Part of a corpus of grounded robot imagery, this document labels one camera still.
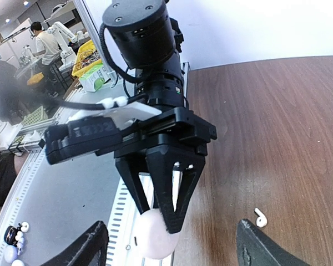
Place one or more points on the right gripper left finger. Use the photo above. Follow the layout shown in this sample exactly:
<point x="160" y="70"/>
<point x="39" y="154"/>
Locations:
<point x="90" y="248"/>

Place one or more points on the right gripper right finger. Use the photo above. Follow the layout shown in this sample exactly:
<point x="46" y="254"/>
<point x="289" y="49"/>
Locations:
<point x="255" y="248"/>

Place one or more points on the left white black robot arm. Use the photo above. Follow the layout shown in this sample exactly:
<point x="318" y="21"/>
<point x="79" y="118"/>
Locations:
<point x="141" y="42"/>

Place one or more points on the yellow parts bin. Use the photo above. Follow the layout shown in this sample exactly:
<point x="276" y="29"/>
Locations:
<point x="87" y="57"/>

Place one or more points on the white earbud near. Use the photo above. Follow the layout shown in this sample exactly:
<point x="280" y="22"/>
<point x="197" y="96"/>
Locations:
<point x="261" y="220"/>

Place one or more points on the person in white shirt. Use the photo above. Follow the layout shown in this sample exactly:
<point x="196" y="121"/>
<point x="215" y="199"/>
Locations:
<point x="47" y="47"/>

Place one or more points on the green white box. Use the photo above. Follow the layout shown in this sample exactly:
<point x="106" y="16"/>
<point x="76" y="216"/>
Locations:
<point x="95" y="78"/>

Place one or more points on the round white case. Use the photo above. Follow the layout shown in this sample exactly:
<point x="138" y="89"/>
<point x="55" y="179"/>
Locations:
<point x="153" y="239"/>

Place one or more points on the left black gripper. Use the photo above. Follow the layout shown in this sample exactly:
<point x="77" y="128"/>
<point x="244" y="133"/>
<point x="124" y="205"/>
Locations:
<point x="169" y="133"/>

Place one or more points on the front aluminium rail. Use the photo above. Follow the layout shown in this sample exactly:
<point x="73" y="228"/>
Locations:
<point x="60" y="202"/>

